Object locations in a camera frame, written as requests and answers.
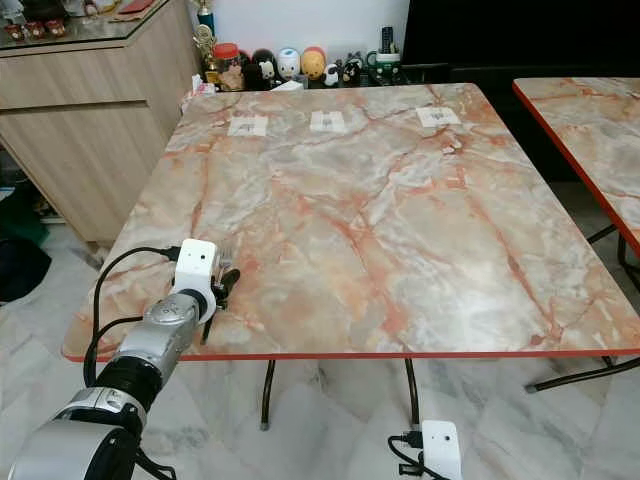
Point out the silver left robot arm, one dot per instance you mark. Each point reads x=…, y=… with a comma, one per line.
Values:
x=160, y=335

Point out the marble table with red edge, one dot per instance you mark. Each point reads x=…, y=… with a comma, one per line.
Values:
x=370, y=230
x=590, y=130

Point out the white paper card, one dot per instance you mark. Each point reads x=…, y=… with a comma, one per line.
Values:
x=438, y=116
x=328, y=121
x=247, y=126

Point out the light wooden cabinet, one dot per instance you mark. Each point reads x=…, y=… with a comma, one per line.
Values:
x=90, y=130

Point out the black bag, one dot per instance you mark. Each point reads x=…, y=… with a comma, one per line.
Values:
x=20, y=268

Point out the jar with red lid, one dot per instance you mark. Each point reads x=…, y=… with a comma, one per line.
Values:
x=226, y=68

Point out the black round figurine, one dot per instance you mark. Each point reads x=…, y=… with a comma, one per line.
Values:
x=260, y=70

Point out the green bag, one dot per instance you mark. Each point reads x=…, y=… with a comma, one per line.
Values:
x=18, y=210

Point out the white round figurine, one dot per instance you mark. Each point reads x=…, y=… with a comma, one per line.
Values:
x=289, y=63

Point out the small panda figurine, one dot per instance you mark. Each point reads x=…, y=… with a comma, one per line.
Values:
x=331, y=74

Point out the orange yellow round figurine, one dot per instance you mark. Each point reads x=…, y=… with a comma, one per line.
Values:
x=313, y=63

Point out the golden trophy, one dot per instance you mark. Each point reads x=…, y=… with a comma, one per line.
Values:
x=205, y=42

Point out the green white mug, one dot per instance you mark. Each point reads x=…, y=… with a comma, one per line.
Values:
x=385, y=59

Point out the black remote control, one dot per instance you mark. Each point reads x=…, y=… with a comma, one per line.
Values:
x=387, y=40

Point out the red book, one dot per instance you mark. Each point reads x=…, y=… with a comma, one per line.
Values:
x=137, y=6

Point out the black television screen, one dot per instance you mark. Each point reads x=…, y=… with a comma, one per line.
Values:
x=520, y=32

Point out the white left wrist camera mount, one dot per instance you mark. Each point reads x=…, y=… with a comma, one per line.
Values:
x=196, y=262

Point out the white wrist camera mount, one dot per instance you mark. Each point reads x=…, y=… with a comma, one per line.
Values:
x=196, y=262
x=441, y=448

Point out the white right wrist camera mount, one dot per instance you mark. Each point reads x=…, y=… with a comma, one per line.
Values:
x=441, y=448

